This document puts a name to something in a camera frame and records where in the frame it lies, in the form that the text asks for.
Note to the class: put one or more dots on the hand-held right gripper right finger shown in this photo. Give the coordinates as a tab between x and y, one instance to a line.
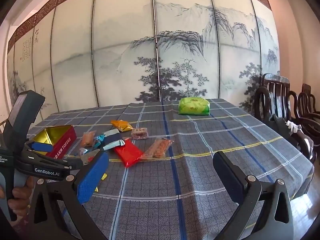
228	177

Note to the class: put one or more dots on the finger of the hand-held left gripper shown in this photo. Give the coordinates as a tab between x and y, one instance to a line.
50	161
41	147

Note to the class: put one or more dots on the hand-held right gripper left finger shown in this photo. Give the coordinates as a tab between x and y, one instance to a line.
92	177

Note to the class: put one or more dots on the grey sesame bar packet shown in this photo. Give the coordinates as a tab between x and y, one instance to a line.
87	158

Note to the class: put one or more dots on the gold metal tin tray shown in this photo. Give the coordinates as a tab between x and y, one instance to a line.
65	140

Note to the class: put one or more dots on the blue candy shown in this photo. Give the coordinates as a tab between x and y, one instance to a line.
100	138
83	151

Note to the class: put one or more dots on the small clear snack packet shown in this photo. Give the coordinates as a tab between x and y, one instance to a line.
87	138

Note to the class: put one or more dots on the long clear orange snack packet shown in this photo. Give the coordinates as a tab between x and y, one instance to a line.
157	148

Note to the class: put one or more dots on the person's left hand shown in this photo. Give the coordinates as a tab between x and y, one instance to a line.
21	197

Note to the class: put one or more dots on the yellow wrapped candy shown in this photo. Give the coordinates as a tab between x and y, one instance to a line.
103	176

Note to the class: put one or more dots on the red snack packet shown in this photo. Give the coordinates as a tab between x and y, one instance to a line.
128	155

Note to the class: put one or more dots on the navy and silver snack packet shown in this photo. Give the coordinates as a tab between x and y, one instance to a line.
112	138

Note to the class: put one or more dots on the brown cube snack packet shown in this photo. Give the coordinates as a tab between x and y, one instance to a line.
139	133

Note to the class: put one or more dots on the dark clothing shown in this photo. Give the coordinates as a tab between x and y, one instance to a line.
280	127

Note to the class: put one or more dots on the green tissue pack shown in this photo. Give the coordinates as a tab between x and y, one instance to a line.
194	106

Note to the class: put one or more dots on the white cloth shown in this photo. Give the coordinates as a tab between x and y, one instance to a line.
293	126

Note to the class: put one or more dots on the dark wooden armchair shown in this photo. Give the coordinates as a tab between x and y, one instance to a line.
306	100
275	90

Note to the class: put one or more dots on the ink landscape folding screen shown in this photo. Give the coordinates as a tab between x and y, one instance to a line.
125	42

